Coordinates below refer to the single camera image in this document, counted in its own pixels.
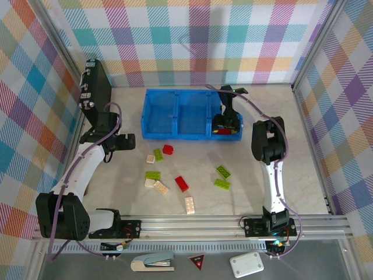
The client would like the blue plastic bin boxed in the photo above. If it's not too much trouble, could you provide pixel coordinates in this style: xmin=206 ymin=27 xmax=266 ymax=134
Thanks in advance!
xmin=142 ymin=89 xmax=179 ymax=140
xmin=207 ymin=90 xmax=244 ymax=143

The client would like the small electronics connector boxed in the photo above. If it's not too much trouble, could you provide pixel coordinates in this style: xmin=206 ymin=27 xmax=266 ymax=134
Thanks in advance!
xmin=266 ymin=238 xmax=288 ymax=254
xmin=100 ymin=240 xmax=129 ymax=252

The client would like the grey stapler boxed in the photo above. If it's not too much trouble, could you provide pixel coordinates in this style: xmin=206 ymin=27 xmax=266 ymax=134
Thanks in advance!
xmin=130 ymin=252 xmax=175 ymax=272

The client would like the red triangular button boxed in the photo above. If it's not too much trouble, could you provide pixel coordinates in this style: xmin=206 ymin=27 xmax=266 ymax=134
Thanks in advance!
xmin=188 ymin=253 xmax=206 ymax=271

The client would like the white plastic box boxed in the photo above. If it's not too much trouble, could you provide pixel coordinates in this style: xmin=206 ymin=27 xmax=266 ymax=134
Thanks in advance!
xmin=229 ymin=251 xmax=265 ymax=278

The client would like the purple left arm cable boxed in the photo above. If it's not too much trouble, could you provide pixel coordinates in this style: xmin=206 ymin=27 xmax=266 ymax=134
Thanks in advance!
xmin=46 ymin=101 xmax=123 ymax=263

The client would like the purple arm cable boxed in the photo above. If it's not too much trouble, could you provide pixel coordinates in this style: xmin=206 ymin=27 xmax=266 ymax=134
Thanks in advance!
xmin=46 ymin=101 xmax=123 ymax=263
xmin=205 ymin=83 xmax=305 ymax=260

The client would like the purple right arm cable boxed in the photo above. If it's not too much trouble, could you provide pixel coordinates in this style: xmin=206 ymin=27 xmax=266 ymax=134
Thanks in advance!
xmin=205 ymin=83 xmax=305 ymax=260

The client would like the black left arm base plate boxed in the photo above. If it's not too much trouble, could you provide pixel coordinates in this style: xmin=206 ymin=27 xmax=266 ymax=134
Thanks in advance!
xmin=118 ymin=219 xmax=143 ymax=239

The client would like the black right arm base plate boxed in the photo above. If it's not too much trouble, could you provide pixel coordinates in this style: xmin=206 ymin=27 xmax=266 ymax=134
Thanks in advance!
xmin=243 ymin=216 xmax=298 ymax=237

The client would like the aluminium mounting rail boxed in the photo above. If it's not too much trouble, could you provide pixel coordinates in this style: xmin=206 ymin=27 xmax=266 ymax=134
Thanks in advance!
xmin=31 ymin=214 xmax=355 ymax=243

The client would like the aluminium frame post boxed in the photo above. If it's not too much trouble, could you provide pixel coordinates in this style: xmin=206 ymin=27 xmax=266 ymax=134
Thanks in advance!
xmin=291 ymin=0 xmax=347 ymax=90
xmin=34 ymin=0 xmax=87 ymax=99

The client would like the slotted cable duct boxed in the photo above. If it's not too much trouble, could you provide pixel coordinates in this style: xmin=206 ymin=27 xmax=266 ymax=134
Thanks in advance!
xmin=59 ymin=241 xmax=269 ymax=254

